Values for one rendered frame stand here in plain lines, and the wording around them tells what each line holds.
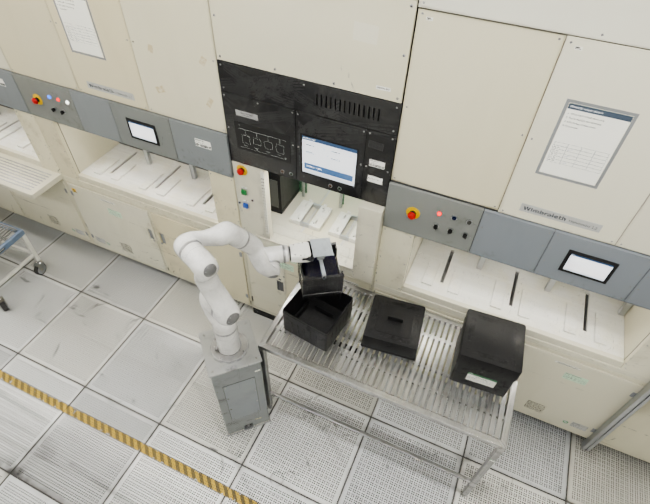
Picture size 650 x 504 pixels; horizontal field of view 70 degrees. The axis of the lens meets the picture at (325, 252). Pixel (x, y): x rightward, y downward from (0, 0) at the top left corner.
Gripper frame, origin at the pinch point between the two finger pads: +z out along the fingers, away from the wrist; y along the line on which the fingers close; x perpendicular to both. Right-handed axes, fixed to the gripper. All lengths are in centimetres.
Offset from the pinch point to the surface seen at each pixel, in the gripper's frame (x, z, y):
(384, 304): -38, 35, 10
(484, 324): -23, 76, 39
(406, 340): -38, 40, 33
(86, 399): -126, -150, -6
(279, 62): 76, -13, -40
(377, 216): 12.8, 29.0, -6.6
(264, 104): 54, -21, -45
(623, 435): -98, 168, 79
